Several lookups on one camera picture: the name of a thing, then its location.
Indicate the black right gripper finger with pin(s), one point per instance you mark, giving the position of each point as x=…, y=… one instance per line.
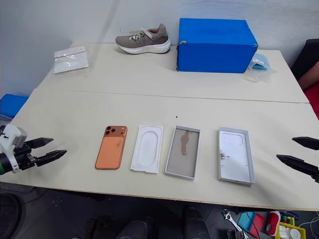
x=307, y=143
x=299, y=164

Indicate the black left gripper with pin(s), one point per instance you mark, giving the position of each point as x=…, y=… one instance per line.
x=26, y=156

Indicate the white box lid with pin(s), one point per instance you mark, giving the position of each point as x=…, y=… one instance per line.
x=235, y=159

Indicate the orange smartphone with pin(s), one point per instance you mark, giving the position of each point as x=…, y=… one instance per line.
x=109, y=152

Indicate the white paper tray insert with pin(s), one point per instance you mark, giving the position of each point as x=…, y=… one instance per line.
x=147, y=149

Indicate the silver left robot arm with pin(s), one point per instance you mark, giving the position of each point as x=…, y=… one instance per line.
x=3, y=164

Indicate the grey box bottom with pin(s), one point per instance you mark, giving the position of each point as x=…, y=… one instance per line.
x=182, y=159

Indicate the blue cardboard shoe box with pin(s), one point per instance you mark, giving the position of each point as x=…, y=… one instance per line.
x=214, y=47

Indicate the red cloth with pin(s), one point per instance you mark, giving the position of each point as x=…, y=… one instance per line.
x=312, y=95

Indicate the blue bin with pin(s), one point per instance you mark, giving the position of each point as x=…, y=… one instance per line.
x=12, y=104

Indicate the red and white toy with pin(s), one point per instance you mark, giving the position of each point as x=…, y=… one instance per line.
x=272, y=222

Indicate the bare person limb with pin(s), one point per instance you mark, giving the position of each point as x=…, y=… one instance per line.
x=310, y=78

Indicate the yellow plastic crate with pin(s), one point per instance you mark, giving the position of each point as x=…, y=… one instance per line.
x=291, y=231

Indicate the red plastic tray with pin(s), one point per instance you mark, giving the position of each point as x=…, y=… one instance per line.
x=258, y=224

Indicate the black round wheel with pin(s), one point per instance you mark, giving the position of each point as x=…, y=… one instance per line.
x=10, y=216

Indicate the teal plastic tray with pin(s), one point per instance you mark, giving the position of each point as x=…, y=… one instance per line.
x=246, y=221

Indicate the crumpled clear plastic bag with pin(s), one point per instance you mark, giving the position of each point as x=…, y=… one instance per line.
x=256, y=74

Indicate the silver adjustable wrench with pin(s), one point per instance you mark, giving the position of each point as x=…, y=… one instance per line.
x=231, y=220

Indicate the clear bag with white paper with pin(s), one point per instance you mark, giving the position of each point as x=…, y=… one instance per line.
x=71, y=61

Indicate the light blue packet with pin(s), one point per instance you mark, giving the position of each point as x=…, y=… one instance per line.
x=261, y=61

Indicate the dark rounded shape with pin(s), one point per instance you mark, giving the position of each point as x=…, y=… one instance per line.
x=134, y=229
x=195, y=224

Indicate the taupe sneaker with white sole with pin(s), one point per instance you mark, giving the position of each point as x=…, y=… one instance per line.
x=147, y=41

